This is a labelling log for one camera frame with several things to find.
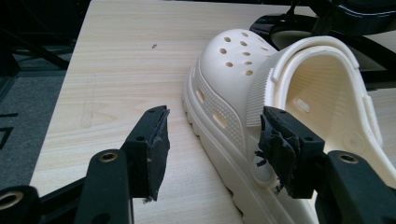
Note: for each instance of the cream clog shoe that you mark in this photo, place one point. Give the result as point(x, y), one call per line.
point(230, 81)

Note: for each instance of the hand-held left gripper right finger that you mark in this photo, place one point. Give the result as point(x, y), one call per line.
point(299, 155)

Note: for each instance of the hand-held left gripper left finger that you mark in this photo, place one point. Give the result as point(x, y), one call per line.
point(146, 161)

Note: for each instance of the black metal stand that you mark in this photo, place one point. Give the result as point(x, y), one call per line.
point(46, 53)

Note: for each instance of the red and black shoe rack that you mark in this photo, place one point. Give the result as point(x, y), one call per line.
point(358, 12)

